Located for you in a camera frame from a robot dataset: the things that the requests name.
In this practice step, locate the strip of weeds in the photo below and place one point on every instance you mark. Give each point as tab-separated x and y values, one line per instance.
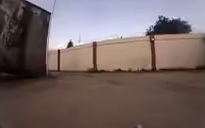
123	70

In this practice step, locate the brown dirt road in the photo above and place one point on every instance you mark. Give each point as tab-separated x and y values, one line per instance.
103	100

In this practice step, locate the small dark tree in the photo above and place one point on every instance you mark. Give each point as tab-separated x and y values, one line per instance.
70	43

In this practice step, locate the robot's own part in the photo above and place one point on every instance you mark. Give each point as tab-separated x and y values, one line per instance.
138	126

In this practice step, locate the dark leafy tree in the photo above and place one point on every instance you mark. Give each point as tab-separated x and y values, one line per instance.
170	26

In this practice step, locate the dark weathered concrete building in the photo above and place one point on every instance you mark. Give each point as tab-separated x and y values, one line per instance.
16	40

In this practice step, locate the pale boundary wall with pillars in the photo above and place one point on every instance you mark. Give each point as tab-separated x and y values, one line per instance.
123	53

